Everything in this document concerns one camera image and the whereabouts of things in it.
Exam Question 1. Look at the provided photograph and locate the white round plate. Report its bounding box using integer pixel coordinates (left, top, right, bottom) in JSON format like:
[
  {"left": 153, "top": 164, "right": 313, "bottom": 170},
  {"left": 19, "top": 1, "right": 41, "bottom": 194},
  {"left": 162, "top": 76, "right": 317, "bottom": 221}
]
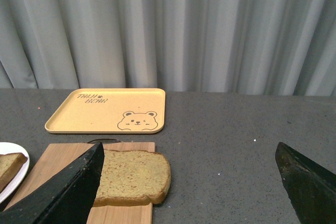
[{"left": 1, "top": 142, "right": 30, "bottom": 203}]

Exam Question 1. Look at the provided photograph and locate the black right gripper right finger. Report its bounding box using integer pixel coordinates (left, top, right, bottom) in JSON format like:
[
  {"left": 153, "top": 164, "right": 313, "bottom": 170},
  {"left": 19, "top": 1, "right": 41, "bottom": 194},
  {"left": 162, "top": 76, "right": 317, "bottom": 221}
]
[{"left": 275, "top": 142, "right": 335, "bottom": 223}]

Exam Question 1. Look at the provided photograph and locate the wooden cutting board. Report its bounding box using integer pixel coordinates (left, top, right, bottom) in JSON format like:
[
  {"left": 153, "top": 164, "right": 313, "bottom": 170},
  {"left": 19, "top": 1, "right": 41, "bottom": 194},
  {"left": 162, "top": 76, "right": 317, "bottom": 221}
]
[{"left": 5, "top": 143, "right": 152, "bottom": 224}]

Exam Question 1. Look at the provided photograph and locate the yellow bear tray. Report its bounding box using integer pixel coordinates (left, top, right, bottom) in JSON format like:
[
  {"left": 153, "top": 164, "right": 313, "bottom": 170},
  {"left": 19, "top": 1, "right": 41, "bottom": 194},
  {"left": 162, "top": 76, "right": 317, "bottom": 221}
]
[{"left": 45, "top": 88, "right": 166, "bottom": 134}]

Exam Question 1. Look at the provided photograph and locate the grey curtain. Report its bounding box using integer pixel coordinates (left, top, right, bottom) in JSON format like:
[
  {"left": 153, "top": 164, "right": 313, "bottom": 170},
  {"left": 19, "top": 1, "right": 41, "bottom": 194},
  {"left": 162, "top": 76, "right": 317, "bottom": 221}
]
[{"left": 1, "top": 0, "right": 335, "bottom": 96}]

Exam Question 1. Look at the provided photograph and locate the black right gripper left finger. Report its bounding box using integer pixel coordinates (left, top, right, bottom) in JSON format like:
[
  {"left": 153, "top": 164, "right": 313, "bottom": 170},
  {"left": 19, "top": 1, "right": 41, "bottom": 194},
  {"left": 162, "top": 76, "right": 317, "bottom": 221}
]
[{"left": 1, "top": 143, "right": 104, "bottom": 223}]

